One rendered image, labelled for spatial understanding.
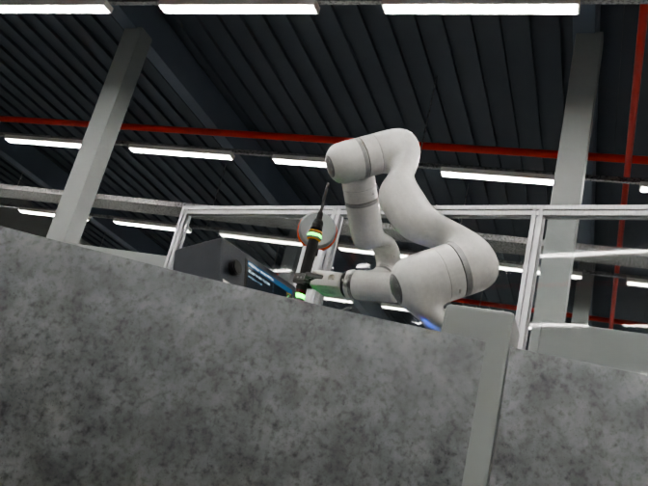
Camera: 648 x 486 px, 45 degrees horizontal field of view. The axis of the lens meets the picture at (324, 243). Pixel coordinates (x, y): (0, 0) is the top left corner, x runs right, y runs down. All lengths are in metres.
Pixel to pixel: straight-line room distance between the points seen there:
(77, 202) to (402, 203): 7.06
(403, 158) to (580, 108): 5.59
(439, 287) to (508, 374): 1.16
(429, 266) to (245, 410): 1.19
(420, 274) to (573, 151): 5.61
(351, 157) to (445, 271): 0.39
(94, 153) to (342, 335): 8.38
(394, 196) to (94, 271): 1.33
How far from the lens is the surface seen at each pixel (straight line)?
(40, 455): 0.45
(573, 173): 7.04
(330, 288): 2.23
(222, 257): 1.38
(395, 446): 0.43
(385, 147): 1.86
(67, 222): 8.56
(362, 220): 2.06
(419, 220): 1.70
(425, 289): 1.59
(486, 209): 2.99
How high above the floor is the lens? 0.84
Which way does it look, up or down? 19 degrees up
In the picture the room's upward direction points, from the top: 14 degrees clockwise
